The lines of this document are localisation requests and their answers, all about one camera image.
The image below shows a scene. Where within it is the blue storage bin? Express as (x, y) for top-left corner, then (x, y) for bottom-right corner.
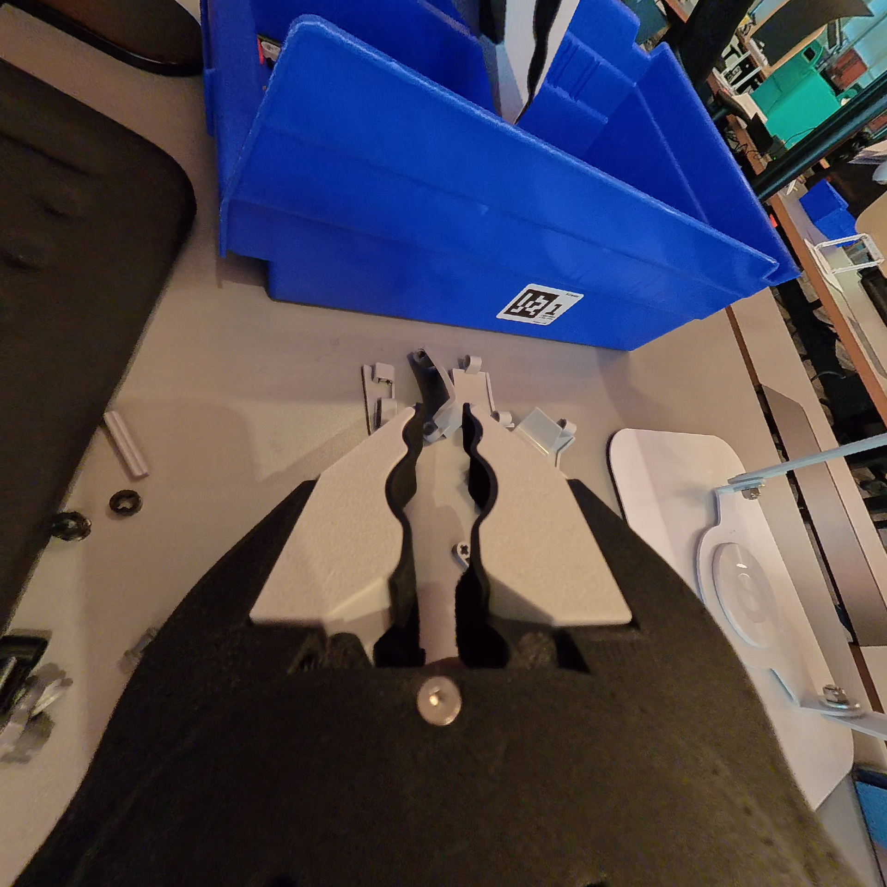
(201, 0), (803, 351)

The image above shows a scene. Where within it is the white black striped sheet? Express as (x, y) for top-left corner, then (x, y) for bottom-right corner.
(495, 0), (579, 126)

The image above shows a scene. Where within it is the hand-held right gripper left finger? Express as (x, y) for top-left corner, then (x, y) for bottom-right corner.
(248, 405), (425, 668)

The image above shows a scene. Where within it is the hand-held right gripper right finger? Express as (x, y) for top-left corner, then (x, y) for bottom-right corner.
(457, 403), (633, 669)

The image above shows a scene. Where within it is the black studded mat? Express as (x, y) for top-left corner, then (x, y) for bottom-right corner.
(0, 59), (197, 625)

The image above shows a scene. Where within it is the dark rounded pad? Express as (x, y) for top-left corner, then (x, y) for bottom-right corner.
(0, 0), (203, 77)

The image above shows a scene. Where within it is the dark grey connector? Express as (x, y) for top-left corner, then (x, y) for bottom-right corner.
(123, 626), (162, 672)

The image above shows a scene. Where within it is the light grey flat panel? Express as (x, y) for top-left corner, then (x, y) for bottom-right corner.
(360, 360), (399, 436)

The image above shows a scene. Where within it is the small blue bin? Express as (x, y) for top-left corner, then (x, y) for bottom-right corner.
(800, 182), (858, 240)

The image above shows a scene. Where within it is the clear acrylic sign holder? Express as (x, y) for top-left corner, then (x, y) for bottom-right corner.
(806, 234), (887, 270)

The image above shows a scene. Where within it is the light grey stick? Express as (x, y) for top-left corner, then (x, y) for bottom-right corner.
(103, 410), (150, 480)

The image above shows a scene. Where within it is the teal cabinet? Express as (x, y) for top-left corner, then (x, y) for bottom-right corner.
(752, 35), (857, 140)

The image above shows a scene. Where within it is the grey panel with black curve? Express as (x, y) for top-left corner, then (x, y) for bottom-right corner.
(407, 348), (455, 446)

